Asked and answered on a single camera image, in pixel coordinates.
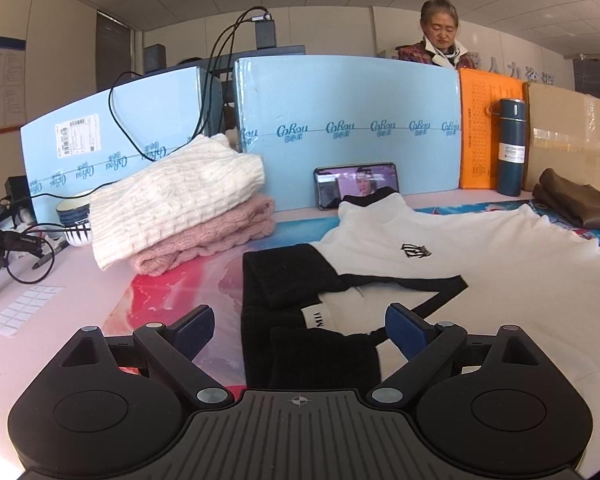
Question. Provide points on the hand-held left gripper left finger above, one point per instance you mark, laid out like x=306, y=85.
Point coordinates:
x=196, y=329

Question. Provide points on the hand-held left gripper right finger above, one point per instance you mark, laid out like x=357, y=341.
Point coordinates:
x=405, y=331

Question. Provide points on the white and black shirt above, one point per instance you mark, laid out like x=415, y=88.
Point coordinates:
x=480, y=280

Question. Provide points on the pink knitted sweater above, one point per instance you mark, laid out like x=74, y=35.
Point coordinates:
x=220, y=235

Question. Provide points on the cream knitted sweater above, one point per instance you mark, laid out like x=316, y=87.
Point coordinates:
x=170, y=195

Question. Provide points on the smartphone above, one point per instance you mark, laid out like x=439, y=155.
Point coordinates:
x=350, y=180

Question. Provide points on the black marker pen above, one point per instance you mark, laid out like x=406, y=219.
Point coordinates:
x=45, y=260

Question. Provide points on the striped bowl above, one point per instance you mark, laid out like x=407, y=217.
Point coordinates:
x=72, y=210

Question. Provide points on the white sticker sheet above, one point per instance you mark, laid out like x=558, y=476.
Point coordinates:
x=20, y=310

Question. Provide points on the blue vacuum bottle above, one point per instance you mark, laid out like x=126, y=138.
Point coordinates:
x=510, y=175

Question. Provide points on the orange carton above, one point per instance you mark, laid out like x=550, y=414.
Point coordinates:
x=475, y=135

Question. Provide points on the brown folded garment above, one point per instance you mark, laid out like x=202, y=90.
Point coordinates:
x=580, y=205

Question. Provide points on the light blue carton with label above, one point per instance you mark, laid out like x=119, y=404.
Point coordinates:
x=130, y=115

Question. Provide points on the large light blue carton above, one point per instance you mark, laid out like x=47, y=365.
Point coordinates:
x=340, y=95

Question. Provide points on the brown cardboard box with tape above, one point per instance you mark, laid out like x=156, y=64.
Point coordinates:
x=570, y=130

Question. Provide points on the small black box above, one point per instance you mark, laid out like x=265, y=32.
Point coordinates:
x=154, y=57

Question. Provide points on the dark flat box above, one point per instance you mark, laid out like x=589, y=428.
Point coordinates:
x=280, y=50

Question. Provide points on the dark door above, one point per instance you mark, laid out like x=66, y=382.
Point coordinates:
x=113, y=50

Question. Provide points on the black power adapter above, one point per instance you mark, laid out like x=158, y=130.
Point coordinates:
x=265, y=32

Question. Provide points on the wall poster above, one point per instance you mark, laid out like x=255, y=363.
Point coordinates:
x=0, y=85

